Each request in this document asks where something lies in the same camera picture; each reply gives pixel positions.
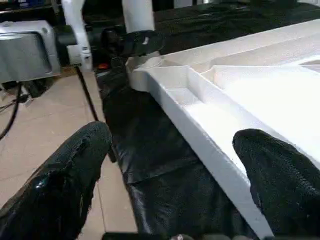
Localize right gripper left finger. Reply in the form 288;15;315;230
0;121;113;240

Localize white plastic table top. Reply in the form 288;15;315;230
126;18;320;240

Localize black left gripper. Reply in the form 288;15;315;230
99;27;166;74

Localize black plastic mat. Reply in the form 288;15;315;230
82;0;320;240

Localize white plastic table leg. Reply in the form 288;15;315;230
121;0;156;35

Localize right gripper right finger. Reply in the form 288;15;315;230
232;128;320;240

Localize black metal frame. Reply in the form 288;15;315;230
74;66;100;121

